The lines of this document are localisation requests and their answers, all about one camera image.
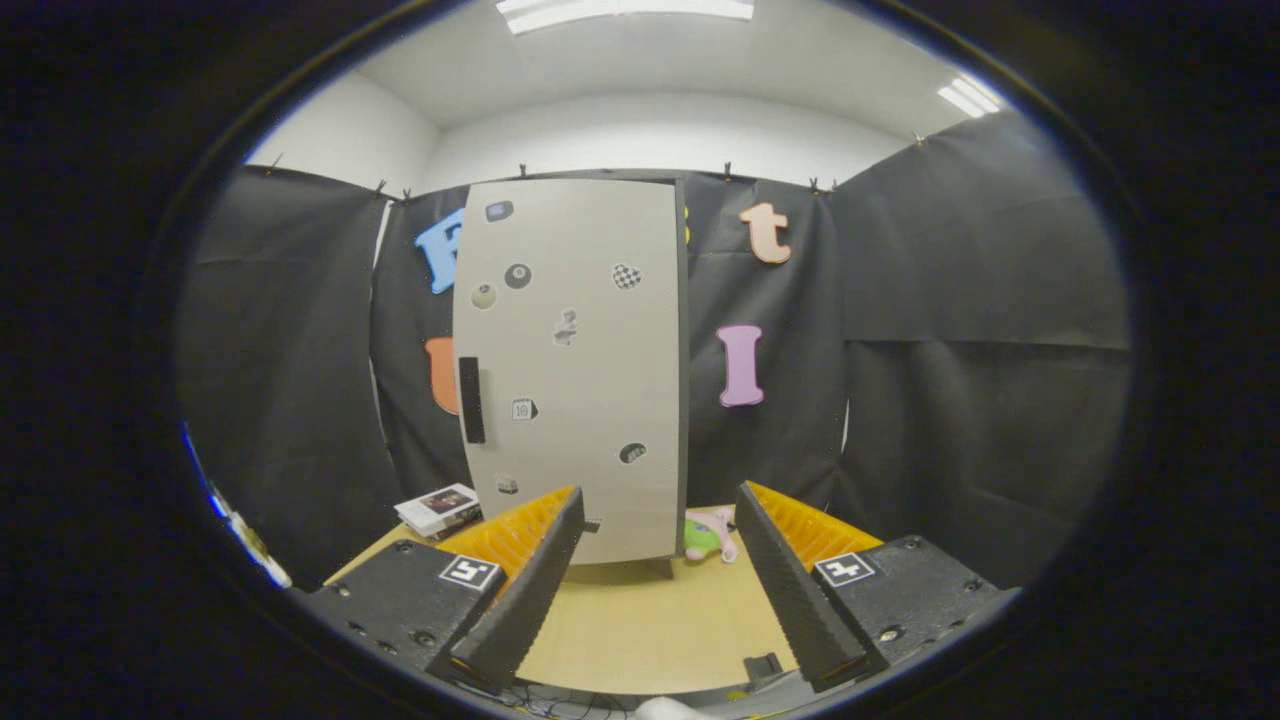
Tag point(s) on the green and pink plush toy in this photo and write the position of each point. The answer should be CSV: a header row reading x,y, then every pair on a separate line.
x,y
700,540

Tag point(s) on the grey shoe cabinet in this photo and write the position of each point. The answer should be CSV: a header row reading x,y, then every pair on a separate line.
x,y
683,350

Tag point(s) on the small black table clamp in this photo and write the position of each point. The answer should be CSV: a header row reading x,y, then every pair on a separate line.
x,y
763,668

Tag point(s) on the small ceiling light panel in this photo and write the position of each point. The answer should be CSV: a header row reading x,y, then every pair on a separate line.
x,y
968,97

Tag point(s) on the beige shoe cabinet door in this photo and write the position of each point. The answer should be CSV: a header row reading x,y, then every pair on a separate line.
x,y
590,400

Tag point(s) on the row of backdrop clips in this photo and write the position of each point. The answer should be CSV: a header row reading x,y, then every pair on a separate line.
x,y
727,170

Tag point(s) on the black backdrop cloth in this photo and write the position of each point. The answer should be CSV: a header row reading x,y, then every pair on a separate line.
x,y
950,300

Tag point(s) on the white book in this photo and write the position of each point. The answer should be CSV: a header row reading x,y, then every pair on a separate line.
x,y
435,503

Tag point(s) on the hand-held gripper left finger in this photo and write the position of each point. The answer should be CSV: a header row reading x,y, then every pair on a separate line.
x,y
530,595

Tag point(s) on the long ceiling light panel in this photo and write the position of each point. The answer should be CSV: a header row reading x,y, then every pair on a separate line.
x,y
620,10

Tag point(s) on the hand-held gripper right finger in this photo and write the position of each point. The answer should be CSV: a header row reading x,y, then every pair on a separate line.
x,y
790,595

